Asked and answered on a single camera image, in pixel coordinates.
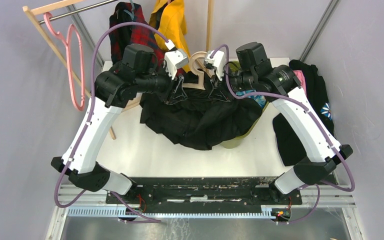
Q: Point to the yellow skirt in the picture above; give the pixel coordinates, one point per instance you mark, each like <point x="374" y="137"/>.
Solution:
<point x="168" y="17"/>

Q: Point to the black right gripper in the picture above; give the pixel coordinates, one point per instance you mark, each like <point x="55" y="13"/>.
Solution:
<point x="219" y="90"/>

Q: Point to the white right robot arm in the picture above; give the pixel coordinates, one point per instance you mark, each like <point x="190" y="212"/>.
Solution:
<point x="281" y="87"/>

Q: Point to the pink garment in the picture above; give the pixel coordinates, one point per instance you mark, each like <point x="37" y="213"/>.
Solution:
<point x="302" y="80"/>

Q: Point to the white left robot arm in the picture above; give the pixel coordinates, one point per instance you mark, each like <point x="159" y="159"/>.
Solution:
<point x="114" y="88"/>

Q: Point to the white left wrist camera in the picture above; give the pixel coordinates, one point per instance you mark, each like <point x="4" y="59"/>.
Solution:
<point x="175" y="59"/>

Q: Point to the black garment with flower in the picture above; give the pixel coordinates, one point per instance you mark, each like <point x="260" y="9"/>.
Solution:
<point x="288" y="135"/>

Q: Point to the red plaid skirt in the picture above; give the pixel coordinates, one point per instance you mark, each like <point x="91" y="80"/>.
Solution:
<point x="124" y="36"/>

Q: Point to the black skirt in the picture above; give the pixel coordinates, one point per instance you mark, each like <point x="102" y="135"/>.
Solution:
<point x="198" y="122"/>

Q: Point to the white cable duct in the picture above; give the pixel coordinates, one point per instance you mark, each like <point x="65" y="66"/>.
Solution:
<point x="122" y="212"/>

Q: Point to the blue floral skirt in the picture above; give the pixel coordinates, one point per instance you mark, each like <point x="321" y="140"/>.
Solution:
<point x="260" y="99"/>

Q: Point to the wooden clothes rack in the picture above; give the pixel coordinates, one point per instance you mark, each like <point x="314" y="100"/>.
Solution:
<point x="60" y="46"/>

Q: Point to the beige wooden hanger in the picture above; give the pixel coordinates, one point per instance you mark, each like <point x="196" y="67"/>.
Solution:
<point x="197" y="67"/>

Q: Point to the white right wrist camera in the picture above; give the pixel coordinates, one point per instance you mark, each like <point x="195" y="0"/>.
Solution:
<point x="216" y="60"/>

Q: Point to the olive green plastic basket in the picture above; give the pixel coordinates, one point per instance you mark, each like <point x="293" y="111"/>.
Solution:
<point x="235" y="142"/>

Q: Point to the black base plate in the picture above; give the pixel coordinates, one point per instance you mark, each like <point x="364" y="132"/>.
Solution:
<point x="207" y="195"/>

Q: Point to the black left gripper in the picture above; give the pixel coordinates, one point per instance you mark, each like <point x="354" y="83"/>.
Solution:
<point x="177" y="94"/>

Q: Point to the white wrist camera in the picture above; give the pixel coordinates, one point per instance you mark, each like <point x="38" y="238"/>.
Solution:
<point x="175" y="59"/>
<point x="216" y="60"/>

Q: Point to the metal rack rod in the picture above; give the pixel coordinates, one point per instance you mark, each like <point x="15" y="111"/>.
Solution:
<point x="62" y="4"/>

